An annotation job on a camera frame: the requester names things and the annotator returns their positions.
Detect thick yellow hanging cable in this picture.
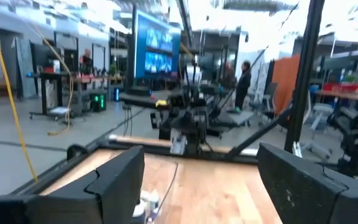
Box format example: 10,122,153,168
0,0,39,183

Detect dark grey desk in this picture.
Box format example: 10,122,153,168
119,90,180,110

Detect red storage bin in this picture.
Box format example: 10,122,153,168
321,81,358,94

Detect grey rolling desk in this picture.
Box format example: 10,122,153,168
216,110,254,127

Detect black curved hook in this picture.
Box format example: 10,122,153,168
66,144,87,160

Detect orange fabric partition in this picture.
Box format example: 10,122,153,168
271,54,301,115

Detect clear plastic bin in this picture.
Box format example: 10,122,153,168
135,160,180,224

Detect large blue display screen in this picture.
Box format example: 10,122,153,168
134,10,182,80

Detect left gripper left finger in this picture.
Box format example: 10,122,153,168
0,145,145,224

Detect thin yellow cable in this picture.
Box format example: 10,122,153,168
31,23,75,137

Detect person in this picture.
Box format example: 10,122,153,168
223,60,236,91
234,60,254,113
78,48,94,75

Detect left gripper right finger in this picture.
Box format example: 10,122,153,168
256,142,358,224

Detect black standing desk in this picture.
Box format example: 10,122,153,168
26,70,83,121

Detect black aluminium table frame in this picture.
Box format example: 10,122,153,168
9,0,326,196

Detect computer tower green lights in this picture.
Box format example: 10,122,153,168
89,91,108,113

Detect light grey office chair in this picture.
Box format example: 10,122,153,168
303,102,335,161

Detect small purple food coloring bottle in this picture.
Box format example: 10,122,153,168
144,211,160,224

